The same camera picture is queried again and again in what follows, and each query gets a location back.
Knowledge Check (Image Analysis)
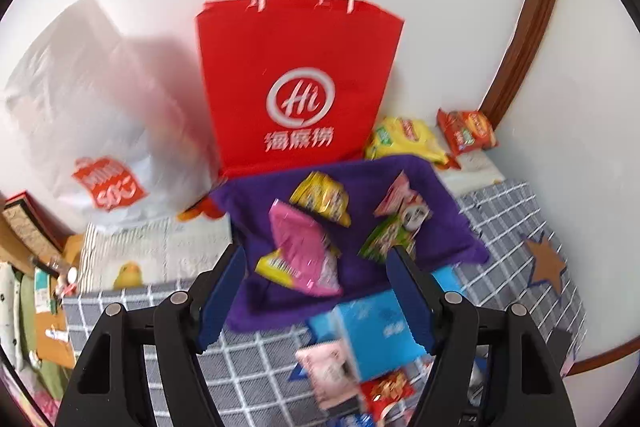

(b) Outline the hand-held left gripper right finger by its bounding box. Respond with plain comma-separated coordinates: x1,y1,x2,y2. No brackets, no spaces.
385,246,578,427

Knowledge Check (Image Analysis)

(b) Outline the yellow chips bag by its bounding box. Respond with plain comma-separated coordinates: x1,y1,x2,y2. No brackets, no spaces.
364,116,451,168

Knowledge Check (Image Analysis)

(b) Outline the wooden nightstand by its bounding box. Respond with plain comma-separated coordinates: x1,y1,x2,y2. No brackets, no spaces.
30,234,86,368

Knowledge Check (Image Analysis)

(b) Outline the patterned book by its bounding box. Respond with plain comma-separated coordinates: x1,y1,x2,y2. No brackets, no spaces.
2,192,68,268

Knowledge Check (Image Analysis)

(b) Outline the green blanket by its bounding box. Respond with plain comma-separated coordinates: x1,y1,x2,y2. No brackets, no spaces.
0,262,68,427

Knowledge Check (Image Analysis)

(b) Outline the pink panda snack packet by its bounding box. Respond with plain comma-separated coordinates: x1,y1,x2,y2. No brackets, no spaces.
372,170,433,233

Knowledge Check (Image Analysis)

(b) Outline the purple cloth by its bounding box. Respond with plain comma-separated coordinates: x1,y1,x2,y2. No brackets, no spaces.
209,154,490,334

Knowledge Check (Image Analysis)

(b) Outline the red snack packet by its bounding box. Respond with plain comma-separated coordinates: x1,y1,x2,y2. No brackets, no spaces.
360,369,416,423

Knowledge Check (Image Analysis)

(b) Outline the green snack packet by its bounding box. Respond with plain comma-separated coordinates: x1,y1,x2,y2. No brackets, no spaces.
357,209,421,264

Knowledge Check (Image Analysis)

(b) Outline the orange chips bag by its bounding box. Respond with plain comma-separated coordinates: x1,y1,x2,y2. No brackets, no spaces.
436,108,499,156

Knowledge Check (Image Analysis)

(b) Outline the blue tissue pack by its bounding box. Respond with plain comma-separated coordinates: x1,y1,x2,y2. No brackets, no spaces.
307,269,463,383

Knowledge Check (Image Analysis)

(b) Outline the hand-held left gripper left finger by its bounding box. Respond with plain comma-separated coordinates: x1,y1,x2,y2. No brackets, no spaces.
55,243,247,427

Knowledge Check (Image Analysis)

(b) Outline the grey checked blanket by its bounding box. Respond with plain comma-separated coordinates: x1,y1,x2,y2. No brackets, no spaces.
62,179,588,427

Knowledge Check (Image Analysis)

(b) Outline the yellow triangular snack packet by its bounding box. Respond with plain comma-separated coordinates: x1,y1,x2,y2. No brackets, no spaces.
290,171,352,228

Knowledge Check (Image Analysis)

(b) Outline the small yellow snack packet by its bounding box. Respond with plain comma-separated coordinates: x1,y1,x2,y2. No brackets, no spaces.
255,249,296,290

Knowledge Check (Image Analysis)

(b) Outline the pale pink snack packet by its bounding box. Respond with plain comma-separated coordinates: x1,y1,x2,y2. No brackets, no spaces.
295,339,361,410

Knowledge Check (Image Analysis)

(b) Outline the white plastic bag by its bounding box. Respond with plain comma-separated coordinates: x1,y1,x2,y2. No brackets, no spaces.
0,0,221,228

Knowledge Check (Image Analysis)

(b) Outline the brown wooden door frame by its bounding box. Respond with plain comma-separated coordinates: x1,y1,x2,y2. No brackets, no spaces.
480,0,568,122

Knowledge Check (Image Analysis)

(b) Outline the red paper bag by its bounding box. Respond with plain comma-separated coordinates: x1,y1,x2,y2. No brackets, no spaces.
195,0,406,180

